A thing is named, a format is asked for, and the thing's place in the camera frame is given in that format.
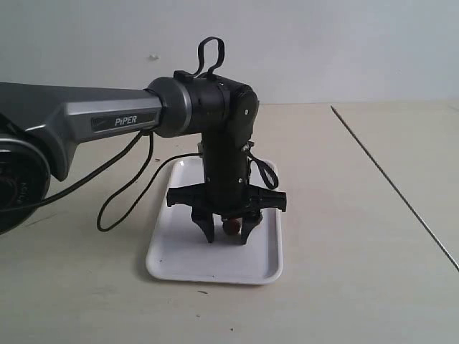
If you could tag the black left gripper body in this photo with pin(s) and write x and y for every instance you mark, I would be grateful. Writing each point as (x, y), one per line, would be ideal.
(235, 182)

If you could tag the dark red skewered meatball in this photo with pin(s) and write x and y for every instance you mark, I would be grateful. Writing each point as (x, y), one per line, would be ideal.
(231, 227)

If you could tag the white rectangular plastic tray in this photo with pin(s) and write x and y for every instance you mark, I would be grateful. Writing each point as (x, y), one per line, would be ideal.
(179, 250)

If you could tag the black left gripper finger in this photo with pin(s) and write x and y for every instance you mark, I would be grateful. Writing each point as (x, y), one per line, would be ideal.
(204, 220)
(249, 221)

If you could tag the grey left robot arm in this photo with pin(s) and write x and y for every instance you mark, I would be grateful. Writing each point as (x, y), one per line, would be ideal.
(41, 127)

